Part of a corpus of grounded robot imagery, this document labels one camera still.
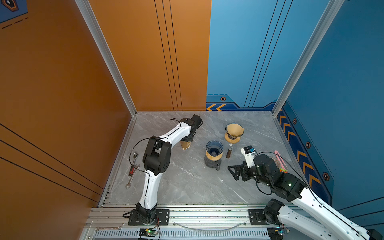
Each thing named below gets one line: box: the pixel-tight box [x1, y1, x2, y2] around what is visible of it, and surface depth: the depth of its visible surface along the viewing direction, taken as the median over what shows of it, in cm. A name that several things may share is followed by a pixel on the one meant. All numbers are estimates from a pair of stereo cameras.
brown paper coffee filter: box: [227, 123, 245, 137], surface depth 91 cm
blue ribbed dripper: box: [206, 140, 224, 157], surface depth 87 cm
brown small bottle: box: [226, 143, 234, 159], surface depth 91 cm
